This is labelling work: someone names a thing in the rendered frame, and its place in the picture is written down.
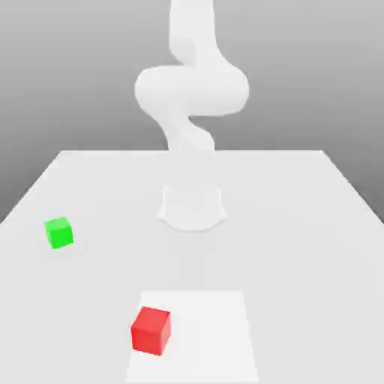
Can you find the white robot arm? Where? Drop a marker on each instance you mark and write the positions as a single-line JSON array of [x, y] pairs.
[[192, 90]]

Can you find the small red cube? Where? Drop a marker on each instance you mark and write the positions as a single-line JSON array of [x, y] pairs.
[[150, 331]]

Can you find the small green cube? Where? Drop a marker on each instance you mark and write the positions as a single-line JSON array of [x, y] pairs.
[[59, 233]]

